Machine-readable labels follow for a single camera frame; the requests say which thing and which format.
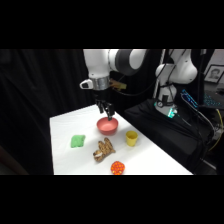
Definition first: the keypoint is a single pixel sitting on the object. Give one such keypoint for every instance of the black robot stand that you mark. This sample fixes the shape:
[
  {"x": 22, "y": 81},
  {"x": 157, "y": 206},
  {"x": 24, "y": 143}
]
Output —
[{"x": 166, "y": 133}]

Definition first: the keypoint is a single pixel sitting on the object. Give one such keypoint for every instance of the black curtain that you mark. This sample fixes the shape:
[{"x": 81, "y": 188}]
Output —
[{"x": 36, "y": 106}]

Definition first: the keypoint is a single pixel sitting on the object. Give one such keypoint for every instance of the yellow cup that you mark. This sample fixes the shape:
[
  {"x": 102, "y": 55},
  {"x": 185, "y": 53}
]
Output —
[{"x": 131, "y": 138}]

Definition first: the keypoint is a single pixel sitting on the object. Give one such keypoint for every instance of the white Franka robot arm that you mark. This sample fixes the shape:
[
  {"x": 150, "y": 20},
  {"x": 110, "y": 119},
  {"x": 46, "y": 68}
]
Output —
[{"x": 100, "y": 65}]

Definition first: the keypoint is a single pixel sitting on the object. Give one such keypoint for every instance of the blue-lit electronic device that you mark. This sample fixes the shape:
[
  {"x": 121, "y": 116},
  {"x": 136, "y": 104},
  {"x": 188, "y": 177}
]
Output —
[{"x": 189, "y": 98}]

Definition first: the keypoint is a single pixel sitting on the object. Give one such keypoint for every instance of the framed portrait picture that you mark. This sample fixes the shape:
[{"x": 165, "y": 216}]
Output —
[{"x": 214, "y": 74}]

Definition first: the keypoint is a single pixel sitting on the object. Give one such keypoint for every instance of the pink bowl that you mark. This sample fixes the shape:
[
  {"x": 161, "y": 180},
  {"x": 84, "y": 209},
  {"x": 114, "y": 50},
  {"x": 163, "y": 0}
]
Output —
[{"x": 107, "y": 126}]

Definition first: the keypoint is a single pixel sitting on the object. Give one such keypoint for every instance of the striped tiger plush toy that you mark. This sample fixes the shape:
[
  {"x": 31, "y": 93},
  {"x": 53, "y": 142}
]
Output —
[{"x": 103, "y": 151}]

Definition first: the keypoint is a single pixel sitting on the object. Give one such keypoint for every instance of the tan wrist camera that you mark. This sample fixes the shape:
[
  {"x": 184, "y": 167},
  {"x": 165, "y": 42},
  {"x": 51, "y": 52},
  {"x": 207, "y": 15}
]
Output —
[{"x": 119, "y": 85}]

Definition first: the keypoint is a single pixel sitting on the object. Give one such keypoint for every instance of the red ball with orange dots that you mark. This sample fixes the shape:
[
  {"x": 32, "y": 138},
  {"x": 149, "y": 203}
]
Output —
[{"x": 117, "y": 168}]

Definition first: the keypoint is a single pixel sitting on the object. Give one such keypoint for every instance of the small green light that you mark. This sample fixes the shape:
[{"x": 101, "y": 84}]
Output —
[{"x": 171, "y": 113}]

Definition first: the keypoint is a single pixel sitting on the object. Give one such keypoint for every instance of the green cloth toy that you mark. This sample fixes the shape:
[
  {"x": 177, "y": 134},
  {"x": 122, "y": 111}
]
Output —
[{"x": 77, "y": 141}]

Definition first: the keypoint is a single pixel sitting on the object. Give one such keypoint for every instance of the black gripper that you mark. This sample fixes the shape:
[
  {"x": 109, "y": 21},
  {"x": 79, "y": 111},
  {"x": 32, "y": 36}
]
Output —
[{"x": 101, "y": 96}]

